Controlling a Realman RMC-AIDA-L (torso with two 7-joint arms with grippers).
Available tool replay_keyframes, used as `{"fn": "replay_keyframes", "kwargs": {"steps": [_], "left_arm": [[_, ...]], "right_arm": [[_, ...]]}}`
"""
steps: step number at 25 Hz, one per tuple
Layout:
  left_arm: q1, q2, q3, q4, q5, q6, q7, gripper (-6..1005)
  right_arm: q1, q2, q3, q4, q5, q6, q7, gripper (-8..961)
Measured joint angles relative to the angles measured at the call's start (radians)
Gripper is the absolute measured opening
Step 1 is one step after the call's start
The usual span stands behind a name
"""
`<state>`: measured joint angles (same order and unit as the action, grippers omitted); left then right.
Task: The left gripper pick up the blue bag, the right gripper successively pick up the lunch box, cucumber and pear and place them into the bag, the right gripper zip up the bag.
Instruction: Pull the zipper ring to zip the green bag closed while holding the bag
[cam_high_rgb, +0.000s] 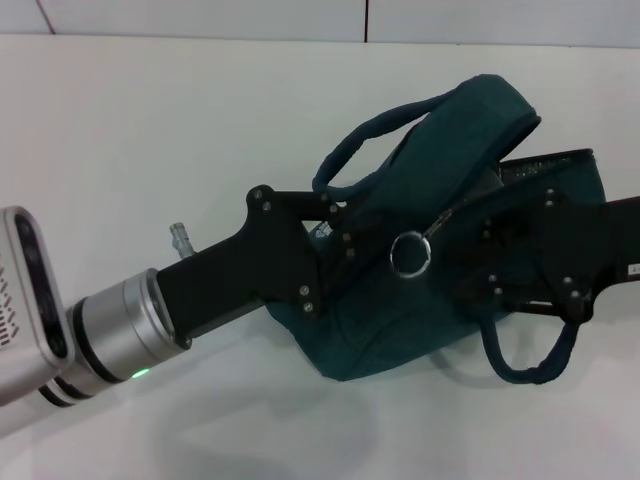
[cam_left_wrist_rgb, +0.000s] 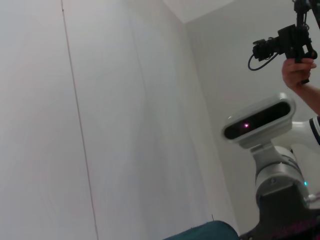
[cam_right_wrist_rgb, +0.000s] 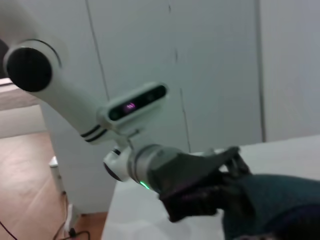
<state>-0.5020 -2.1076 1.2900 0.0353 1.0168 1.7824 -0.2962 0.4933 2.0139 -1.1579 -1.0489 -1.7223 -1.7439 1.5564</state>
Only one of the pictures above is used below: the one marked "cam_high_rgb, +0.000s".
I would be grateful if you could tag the dark teal insulated lunch bag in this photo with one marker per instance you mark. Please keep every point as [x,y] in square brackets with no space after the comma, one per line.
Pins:
[400,310]

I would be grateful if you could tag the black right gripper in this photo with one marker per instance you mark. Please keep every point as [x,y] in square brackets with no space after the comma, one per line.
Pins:
[590,250]

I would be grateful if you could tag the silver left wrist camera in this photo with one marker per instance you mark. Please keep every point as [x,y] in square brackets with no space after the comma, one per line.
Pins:
[25,310]

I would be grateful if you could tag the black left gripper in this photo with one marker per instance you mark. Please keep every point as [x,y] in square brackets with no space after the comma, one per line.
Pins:
[250,280]

